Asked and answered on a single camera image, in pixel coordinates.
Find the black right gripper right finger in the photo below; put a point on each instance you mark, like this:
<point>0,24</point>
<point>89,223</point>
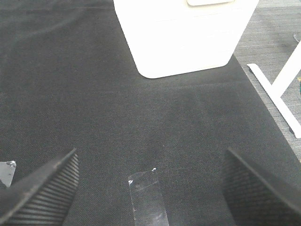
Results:
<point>256,197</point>

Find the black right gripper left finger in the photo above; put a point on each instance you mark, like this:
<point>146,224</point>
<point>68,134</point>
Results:
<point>44,197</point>

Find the clear tape strip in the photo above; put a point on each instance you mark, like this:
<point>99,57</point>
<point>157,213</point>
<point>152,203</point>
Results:
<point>7,170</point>
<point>147,200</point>

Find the black table cloth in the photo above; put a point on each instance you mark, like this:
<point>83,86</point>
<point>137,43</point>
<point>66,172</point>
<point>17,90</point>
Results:
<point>68,80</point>

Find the white storage bin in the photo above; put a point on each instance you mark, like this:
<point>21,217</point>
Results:
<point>171,37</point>

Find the white table leg frame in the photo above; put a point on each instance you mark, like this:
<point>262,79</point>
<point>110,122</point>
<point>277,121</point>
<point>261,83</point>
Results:
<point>276,89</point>

